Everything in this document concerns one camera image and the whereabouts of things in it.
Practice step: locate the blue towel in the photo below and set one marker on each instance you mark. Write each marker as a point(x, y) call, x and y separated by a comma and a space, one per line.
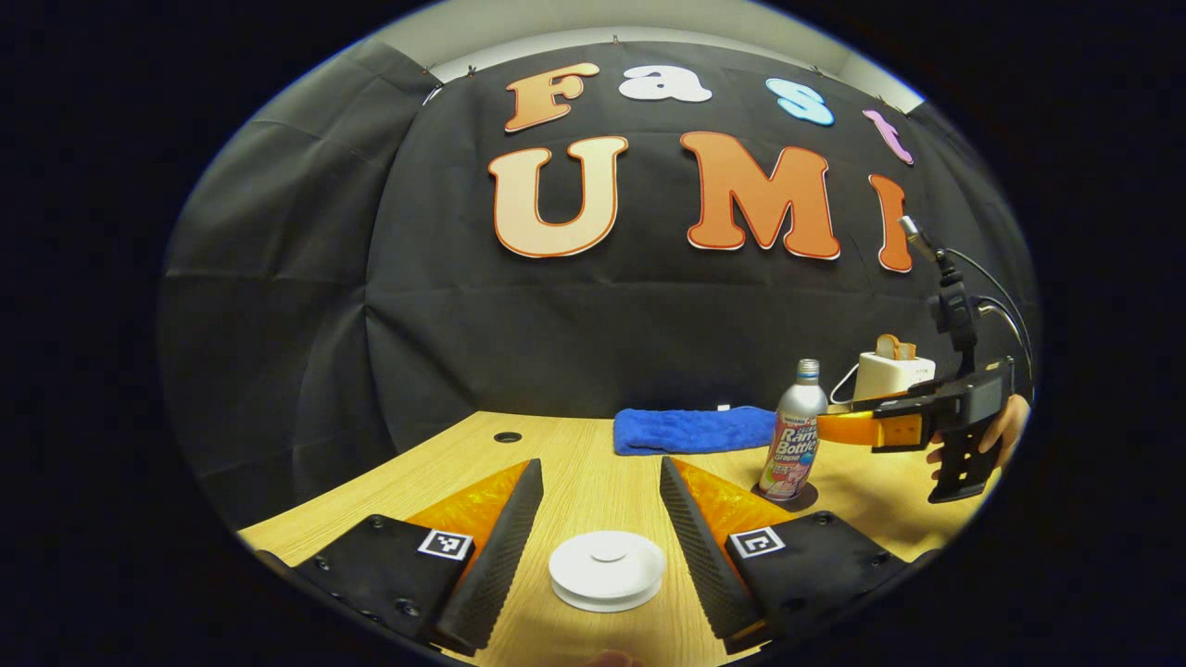
point(686, 431)

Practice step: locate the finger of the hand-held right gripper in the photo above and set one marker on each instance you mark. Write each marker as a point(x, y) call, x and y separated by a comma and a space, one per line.
point(899, 431)
point(936, 394)

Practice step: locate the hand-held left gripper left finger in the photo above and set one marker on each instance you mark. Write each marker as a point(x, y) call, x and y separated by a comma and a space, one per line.
point(500, 556)

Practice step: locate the toast bread slice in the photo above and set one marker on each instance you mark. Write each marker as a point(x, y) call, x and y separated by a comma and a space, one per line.
point(887, 347)
point(906, 351)

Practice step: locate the dark brown round coaster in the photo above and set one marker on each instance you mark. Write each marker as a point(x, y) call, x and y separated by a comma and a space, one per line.
point(808, 496)

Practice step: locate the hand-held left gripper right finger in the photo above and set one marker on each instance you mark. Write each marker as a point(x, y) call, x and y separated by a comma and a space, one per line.
point(700, 556)

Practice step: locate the silver water bottle pink label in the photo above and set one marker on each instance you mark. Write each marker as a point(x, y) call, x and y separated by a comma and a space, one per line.
point(792, 435)

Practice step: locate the white toaster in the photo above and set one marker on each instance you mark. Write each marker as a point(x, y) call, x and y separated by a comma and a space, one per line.
point(889, 378)

